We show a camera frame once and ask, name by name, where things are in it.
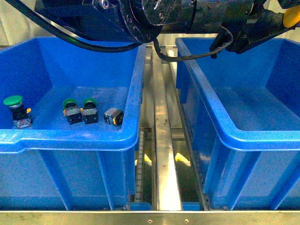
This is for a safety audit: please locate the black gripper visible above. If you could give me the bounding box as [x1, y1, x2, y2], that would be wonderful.
[220, 0, 300, 54]

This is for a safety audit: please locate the yellow mushroom push button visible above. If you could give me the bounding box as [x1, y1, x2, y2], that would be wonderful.
[283, 5, 300, 28]

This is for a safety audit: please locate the black button contact block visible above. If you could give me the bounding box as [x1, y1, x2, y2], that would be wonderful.
[104, 107, 124, 126]

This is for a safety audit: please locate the blue plastic bin right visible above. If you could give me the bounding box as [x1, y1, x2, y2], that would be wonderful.
[176, 38, 300, 210]

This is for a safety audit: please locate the blue plastic bin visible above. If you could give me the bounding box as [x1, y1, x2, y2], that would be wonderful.
[0, 37, 145, 210]
[176, 38, 300, 210]

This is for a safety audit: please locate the green push button right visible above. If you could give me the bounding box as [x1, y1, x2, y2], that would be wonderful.
[80, 98, 98, 125]

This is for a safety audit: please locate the white roller track strip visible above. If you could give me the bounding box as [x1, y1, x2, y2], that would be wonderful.
[135, 130, 145, 203]

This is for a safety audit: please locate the green push button left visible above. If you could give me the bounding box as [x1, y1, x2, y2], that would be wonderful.
[63, 98, 83, 125]

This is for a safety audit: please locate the blue plastic bin left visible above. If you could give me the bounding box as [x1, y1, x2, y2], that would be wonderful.
[0, 37, 145, 210]

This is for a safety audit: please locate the green mushroom push button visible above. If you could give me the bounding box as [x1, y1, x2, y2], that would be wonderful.
[3, 95, 32, 129]

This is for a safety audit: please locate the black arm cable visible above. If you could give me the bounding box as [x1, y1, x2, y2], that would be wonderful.
[153, 26, 234, 64]

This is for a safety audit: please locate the metal centre conveyor rail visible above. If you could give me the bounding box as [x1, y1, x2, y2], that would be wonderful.
[151, 52, 182, 211]

